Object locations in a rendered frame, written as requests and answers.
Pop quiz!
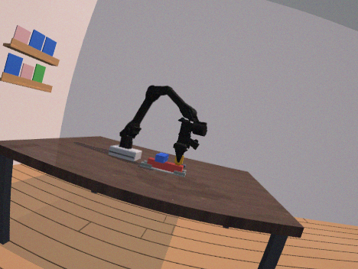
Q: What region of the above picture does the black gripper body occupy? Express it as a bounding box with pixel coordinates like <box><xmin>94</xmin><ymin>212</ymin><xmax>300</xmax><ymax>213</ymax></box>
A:
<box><xmin>173</xmin><ymin>131</ymin><xmax>191</xmax><ymax>151</ymax></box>

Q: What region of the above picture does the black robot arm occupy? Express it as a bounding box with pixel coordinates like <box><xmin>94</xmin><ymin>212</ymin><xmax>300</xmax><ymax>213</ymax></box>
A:
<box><xmin>119</xmin><ymin>86</ymin><xmax>207</xmax><ymax>150</ymax></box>

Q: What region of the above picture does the blue rectangular block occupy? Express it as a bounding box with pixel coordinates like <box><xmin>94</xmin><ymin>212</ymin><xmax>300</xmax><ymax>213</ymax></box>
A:
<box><xmin>155</xmin><ymin>153</ymin><xmax>169</xmax><ymax>164</ymax></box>

